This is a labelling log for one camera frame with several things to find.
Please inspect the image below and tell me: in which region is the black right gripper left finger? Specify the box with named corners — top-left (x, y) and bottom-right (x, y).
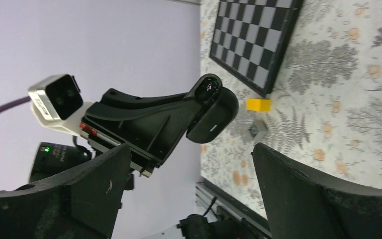
top-left (0, 152), bottom-right (130, 239)

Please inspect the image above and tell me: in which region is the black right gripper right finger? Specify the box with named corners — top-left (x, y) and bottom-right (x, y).
top-left (252, 143), bottom-right (382, 239)

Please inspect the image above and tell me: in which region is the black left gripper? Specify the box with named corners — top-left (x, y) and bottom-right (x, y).
top-left (80, 88), bottom-right (202, 178)

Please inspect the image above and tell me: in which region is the black earbud case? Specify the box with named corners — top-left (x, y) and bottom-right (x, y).
top-left (184, 73), bottom-right (239, 144)

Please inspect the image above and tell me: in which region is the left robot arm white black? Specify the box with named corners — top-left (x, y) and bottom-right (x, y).
top-left (28, 76), bottom-right (203, 190)

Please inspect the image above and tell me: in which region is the small grey square tile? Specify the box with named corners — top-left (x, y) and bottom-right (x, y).
top-left (249, 119), bottom-right (268, 143)

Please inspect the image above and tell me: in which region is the floral patterned table mat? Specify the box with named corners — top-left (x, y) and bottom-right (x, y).
top-left (200, 0), bottom-right (382, 216)

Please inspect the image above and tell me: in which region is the yellow block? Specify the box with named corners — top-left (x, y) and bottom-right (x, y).
top-left (245, 98), bottom-right (272, 112)

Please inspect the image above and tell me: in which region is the black white checkerboard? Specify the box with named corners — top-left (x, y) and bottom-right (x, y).
top-left (209, 0), bottom-right (303, 98)

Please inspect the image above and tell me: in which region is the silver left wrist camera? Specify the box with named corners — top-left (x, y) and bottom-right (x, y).
top-left (28, 74), bottom-right (93, 136)

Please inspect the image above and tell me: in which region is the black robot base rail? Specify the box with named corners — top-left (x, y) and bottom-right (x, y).
top-left (195, 179), bottom-right (272, 239)

